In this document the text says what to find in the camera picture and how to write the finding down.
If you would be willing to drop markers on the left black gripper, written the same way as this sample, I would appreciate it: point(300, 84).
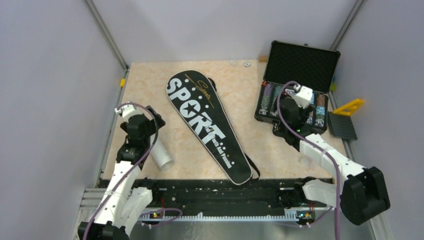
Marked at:
point(153, 126)

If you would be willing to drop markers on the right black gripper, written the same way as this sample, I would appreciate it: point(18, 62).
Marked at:
point(304, 113)

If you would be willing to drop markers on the white shuttlecock tube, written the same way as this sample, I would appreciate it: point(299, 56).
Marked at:
point(161, 156)

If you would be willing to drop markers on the black racket bag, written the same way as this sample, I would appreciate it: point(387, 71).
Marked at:
point(194, 96)

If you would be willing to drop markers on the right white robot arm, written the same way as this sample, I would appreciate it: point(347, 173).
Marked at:
point(359, 193)

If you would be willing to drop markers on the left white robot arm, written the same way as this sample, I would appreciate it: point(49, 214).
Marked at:
point(122, 204)

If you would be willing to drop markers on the yellow block at corner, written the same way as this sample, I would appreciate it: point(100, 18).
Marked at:
point(332, 87)

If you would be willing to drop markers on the black perforated plate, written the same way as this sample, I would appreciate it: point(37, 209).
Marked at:
point(341, 126)

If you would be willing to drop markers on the black poker chip case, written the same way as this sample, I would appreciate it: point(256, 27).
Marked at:
point(309, 66)

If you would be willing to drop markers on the yellow plastic triangle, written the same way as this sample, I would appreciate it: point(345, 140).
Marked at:
point(349, 108)

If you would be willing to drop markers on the wooden block at corner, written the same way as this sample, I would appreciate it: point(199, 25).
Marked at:
point(263, 59)

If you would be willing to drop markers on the translucent tube cap right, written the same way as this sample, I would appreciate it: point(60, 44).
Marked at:
point(233, 62)

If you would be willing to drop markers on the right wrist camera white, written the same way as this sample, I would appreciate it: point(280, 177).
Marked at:
point(302, 96)

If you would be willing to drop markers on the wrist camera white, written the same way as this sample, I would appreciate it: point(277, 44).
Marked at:
point(302, 96)
point(127, 111)

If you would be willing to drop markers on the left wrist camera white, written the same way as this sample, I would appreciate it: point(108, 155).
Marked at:
point(127, 111)

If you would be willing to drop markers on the yellow clip on rail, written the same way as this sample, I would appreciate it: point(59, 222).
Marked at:
point(122, 82)

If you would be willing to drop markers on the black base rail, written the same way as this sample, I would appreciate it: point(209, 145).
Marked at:
point(208, 200)

